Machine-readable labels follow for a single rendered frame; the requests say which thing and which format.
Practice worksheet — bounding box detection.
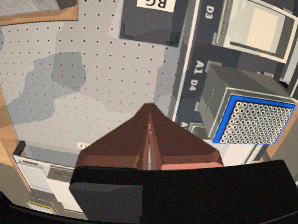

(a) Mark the dark grey flat pad labelled rg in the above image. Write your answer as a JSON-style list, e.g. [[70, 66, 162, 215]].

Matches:
[[119, 0, 189, 47]]

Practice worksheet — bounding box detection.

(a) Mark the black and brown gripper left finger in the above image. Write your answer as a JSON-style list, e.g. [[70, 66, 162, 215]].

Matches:
[[74, 103, 149, 170]]

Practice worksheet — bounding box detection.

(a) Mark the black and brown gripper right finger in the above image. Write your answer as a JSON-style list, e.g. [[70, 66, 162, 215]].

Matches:
[[149, 103, 224, 170]]

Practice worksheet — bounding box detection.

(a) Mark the blue and grey tip rack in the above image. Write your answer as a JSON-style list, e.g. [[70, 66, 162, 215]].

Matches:
[[198, 64, 296, 144]]

